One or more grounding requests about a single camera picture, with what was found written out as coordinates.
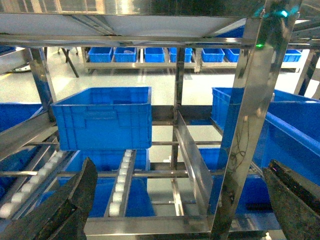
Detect large blue bin right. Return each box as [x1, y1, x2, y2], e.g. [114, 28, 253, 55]
[211, 87, 320, 185]

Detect background shelf with blue bins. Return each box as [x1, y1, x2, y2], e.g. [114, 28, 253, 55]
[81, 46, 305, 73]

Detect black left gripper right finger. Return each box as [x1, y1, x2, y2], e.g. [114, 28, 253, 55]
[262, 159, 320, 240]

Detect large blue bin centre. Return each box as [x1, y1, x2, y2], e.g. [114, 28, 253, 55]
[51, 86, 152, 151]

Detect stainless steel roller shelf rack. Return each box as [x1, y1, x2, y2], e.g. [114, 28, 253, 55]
[0, 0, 320, 240]

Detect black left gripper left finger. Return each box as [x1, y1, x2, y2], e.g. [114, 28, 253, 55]
[0, 157, 98, 240]

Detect large blue bin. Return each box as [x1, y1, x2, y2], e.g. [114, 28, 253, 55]
[211, 87, 320, 185]
[51, 86, 152, 151]

